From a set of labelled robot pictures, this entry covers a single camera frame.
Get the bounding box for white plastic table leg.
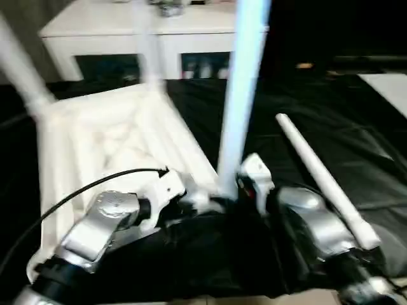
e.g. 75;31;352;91
132;0;167;93
217;0;273;200
0;12;59;119
275;112;382;251

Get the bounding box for white plastic table top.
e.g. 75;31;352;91
27;81;231;285

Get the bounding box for black work mat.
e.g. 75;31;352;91
0;74;407;301

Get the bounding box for white flat board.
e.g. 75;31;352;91
357;72;407;119

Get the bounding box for white cabinet with glass doors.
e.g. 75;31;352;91
39;0;270;83

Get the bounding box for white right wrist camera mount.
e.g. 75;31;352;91
238;152;277;217

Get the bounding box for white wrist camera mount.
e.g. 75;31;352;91
141;169;188;233
238;152;277;217

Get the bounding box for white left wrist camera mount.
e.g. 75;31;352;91
141;169;188;233

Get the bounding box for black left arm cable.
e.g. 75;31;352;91
0;166;170;271

